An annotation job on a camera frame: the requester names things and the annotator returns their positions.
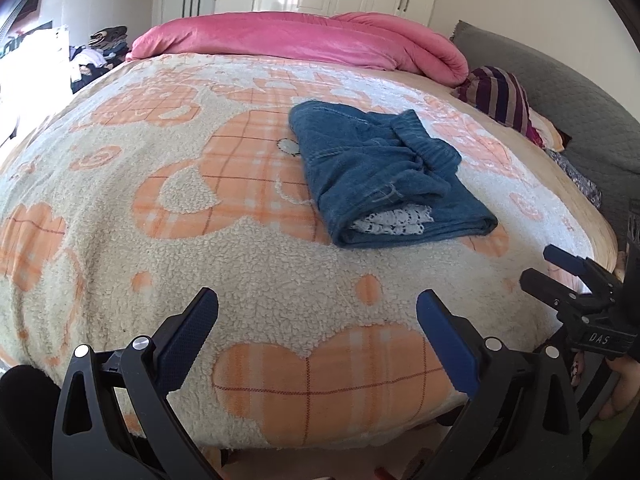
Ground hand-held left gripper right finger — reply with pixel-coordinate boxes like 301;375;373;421
416;288;586;480

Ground person's right hand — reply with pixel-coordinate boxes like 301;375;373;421
600;359;640;422

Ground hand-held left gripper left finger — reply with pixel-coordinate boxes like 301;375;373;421
51;287;221;480

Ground blue pants with lace hem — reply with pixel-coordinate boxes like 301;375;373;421
288;101;499;249

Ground pink duvet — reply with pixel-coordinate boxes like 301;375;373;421
125;11;470;88

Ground peach and cream fleece blanket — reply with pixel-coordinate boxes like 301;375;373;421
0;52;596;448

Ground tan bed sheet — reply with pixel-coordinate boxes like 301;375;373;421
400;72;618;271

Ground grey quilted headboard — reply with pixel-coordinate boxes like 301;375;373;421
450;20;640;256

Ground peach pillow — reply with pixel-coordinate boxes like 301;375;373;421
525;110;567;152

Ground striped pillow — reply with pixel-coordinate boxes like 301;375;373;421
452;66;533;136

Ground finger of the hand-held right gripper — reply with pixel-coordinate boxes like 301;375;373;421
520;268;592;315
543;244;615;297

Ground grey floral cloth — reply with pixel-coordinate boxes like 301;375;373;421
545;147;603;206

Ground pile of folded clothes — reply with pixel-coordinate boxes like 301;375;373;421
70;25;132;93

